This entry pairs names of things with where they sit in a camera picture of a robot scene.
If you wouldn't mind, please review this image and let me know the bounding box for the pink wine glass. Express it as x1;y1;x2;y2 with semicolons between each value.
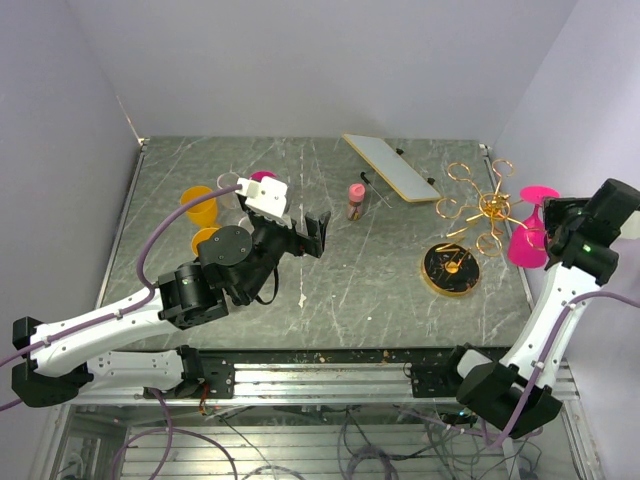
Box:
507;185;559;269
250;171;277;182

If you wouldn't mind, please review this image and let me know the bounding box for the orange wine glass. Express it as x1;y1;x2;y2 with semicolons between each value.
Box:
191;226;220;256
180;186;218;228

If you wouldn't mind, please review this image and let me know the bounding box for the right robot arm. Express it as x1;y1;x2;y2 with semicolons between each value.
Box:
408;179;639;447

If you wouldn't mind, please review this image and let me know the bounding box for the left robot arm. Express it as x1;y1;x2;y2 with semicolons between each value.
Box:
11;212;331;408

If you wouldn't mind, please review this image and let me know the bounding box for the gold wine glass rack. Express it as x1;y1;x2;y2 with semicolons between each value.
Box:
419;158;546;297

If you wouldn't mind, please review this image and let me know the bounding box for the small pink capped bottle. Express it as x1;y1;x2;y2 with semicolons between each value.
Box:
347;183;366;221

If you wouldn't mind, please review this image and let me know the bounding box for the yellow framed tilted mirror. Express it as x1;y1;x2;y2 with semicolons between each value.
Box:
342;133;442;203

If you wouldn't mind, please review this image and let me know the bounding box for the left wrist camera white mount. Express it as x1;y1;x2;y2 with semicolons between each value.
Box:
237;177;292;228

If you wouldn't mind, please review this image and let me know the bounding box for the aluminium rail frame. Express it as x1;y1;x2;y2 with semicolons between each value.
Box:
54;349;581;406

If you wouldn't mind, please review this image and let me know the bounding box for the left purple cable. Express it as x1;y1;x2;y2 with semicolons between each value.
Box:
0;184;246;413

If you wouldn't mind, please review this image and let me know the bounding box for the floor cable bundle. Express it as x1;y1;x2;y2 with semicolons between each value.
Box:
114;399;551;480

